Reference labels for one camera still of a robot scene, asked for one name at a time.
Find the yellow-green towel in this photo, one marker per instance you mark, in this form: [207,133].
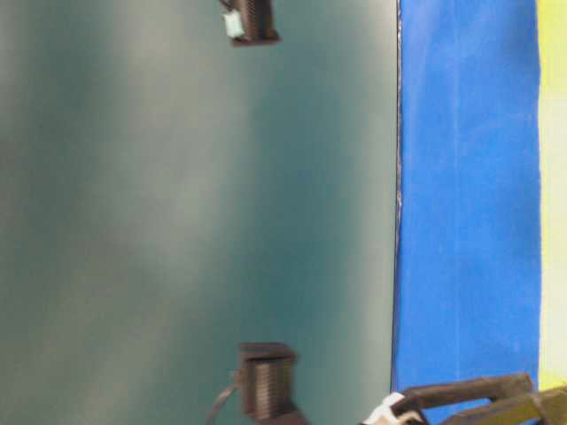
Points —
[552,131]

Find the blue table cloth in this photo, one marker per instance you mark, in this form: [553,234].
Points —
[468,278]

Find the lower wrist camera module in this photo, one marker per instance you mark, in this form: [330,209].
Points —
[265,381]

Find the lower gripper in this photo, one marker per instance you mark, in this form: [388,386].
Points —
[544,407]

